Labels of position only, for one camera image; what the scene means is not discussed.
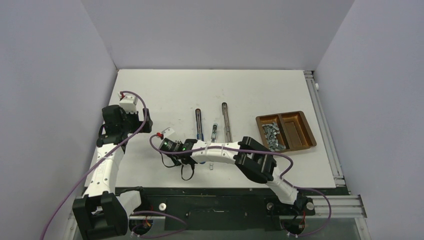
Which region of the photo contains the aluminium frame rail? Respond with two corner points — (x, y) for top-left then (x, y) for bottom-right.
(67, 70), (369, 221)

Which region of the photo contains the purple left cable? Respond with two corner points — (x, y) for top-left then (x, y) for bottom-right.
(39, 90), (190, 240)

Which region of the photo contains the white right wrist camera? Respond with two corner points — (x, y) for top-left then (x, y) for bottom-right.
(161, 127), (175, 139)

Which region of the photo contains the silver black stapler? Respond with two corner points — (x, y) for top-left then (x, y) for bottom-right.
(221, 102), (233, 143)

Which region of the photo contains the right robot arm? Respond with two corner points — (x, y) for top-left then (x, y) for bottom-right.
(149, 136), (303, 214)

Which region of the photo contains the light blue staple box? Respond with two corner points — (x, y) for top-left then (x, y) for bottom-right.
(211, 123), (218, 143)

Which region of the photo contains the blue stapler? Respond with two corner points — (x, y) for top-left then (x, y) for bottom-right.
(195, 108), (204, 141)

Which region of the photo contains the pile of grey staples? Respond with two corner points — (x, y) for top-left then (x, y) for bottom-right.
(261, 122), (287, 152)

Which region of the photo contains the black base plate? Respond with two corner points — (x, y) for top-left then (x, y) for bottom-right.
(82, 187), (350, 232)

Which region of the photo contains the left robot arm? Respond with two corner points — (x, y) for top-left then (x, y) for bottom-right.
(72, 103), (153, 240)

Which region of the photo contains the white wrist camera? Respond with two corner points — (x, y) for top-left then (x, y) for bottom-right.
(119, 94), (138, 115)
(161, 127), (175, 139)

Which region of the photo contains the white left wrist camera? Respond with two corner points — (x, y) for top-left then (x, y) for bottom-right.
(119, 94), (138, 115)

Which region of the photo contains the brown plastic divided tray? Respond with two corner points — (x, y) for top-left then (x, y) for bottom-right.
(255, 111), (317, 153)

